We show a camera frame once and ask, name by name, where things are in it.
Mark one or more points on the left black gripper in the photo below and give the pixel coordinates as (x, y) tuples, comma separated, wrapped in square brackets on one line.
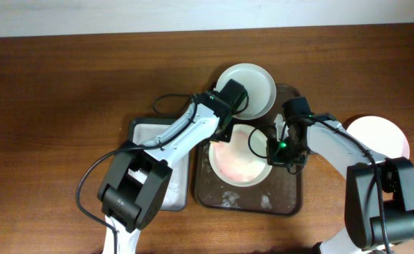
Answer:
[(227, 137)]

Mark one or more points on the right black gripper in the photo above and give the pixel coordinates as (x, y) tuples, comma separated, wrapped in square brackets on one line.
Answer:
[(274, 158)]

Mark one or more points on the cream white plate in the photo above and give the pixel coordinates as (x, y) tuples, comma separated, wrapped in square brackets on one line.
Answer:
[(234, 163)]

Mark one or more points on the pink white plate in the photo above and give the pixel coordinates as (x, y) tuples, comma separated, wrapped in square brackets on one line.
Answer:
[(380, 135)]

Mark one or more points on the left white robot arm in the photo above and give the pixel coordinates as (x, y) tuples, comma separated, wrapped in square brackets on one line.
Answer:
[(135, 184)]

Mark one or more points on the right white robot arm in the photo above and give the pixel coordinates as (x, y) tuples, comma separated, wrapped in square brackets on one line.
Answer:
[(379, 202)]

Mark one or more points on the brown plastic serving tray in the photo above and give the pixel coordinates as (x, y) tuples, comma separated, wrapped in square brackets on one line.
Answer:
[(278, 193)]

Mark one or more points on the small black soapy tray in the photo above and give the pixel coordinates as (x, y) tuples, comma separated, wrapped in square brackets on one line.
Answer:
[(142, 129)]

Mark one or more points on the pale green plate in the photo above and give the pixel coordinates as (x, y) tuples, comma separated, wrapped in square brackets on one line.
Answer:
[(259, 84)]

